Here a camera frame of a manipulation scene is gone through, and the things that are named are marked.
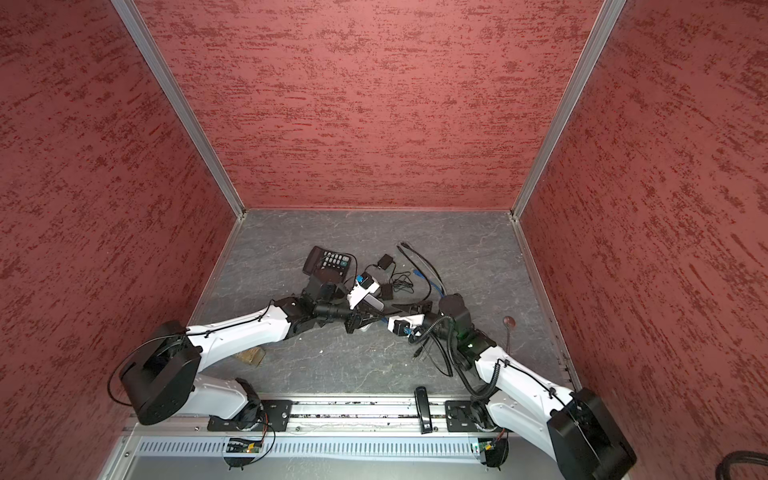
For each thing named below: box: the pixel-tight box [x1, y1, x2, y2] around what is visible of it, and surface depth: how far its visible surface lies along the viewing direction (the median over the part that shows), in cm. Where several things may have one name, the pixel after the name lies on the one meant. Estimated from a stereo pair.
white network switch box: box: [346, 284, 385, 312], surface depth 72 cm
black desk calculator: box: [302, 246, 351, 283], surface depth 105 cm
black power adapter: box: [377, 254, 393, 270], surface depth 106 cm
